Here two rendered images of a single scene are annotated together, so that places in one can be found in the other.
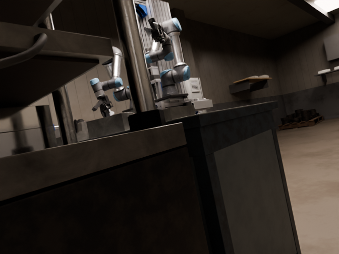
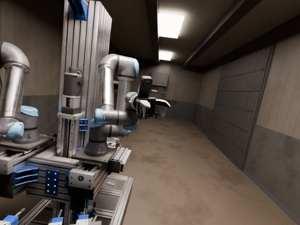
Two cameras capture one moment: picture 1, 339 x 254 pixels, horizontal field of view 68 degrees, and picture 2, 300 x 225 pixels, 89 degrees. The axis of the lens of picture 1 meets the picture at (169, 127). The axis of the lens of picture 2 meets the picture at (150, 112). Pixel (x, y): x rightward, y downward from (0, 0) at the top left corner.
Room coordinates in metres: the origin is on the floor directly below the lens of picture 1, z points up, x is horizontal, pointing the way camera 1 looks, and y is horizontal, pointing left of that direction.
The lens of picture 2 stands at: (1.26, 0.36, 1.50)
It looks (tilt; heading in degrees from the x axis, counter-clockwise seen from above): 8 degrees down; 317
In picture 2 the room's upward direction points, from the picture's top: 8 degrees clockwise
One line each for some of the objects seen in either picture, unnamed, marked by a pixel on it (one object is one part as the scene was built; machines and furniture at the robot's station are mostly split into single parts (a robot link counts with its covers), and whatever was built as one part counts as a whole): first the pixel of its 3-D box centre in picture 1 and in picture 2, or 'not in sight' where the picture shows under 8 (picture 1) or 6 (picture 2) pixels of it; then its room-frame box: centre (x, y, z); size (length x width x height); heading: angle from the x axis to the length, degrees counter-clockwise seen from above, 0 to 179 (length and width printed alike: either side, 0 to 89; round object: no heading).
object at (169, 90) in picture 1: (169, 91); (97, 144); (2.19, -0.07, 1.09); 0.15 x 0.15 x 0.10
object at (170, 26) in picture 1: (176, 50); (122, 98); (2.15, -0.19, 1.41); 0.15 x 0.12 x 0.55; 71
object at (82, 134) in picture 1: (89, 131); not in sight; (1.84, 0.58, 0.87); 0.50 x 0.26 x 0.14; 138
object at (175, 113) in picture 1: (172, 115); not in sight; (1.32, -0.03, 0.84); 0.20 x 0.15 x 0.07; 138
